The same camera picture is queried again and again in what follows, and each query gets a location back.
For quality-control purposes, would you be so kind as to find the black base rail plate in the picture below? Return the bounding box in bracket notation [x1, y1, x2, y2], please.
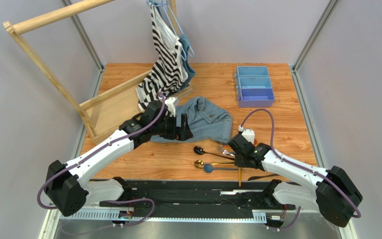
[98, 179, 302, 220]

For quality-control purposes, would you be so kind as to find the teal hanging garment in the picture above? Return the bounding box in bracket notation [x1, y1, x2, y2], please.
[178, 34, 195, 91]

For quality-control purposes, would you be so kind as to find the black metal spoon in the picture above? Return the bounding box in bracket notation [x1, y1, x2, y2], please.
[193, 146, 235, 161]

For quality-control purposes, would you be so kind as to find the blue three-compartment organizer tray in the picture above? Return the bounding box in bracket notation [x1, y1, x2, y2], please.
[234, 66, 275, 108]

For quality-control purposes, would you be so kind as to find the black white striped top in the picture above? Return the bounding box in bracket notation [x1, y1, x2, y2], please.
[135, 1, 188, 111]

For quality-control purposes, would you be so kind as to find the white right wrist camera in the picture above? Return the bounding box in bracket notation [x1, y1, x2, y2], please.
[238, 126, 255, 144]

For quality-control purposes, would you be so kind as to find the gold metal spoon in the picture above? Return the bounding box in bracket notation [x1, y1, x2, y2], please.
[194, 160, 234, 169]

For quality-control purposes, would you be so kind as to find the silver metal fork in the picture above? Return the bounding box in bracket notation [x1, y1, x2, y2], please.
[216, 146, 235, 157]

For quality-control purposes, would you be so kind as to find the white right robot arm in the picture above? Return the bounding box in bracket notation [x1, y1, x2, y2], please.
[227, 133, 363, 228]

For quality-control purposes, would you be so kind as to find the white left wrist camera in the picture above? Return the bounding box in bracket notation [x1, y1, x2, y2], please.
[165, 97, 180, 117]

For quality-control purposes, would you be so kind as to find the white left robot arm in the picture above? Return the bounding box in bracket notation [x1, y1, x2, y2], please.
[37, 98, 193, 217]

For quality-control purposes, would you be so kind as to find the dark blue plastic spoon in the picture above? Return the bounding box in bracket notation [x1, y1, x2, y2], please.
[203, 164, 238, 173]

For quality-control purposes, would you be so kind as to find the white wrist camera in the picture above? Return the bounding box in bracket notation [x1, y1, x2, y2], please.
[238, 126, 255, 144]
[165, 97, 180, 117]

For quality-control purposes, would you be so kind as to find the wooden clothes rack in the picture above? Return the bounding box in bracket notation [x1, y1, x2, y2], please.
[2, 0, 194, 144]

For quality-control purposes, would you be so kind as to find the black plastic knife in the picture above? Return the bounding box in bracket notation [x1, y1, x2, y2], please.
[247, 174, 277, 181]

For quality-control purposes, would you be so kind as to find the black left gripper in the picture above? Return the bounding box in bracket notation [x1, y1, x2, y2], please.
[151, 113, 193, 141]

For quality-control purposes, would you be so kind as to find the light blue denim jacket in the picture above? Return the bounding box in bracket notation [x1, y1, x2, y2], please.
[150, 96, 233, 144]

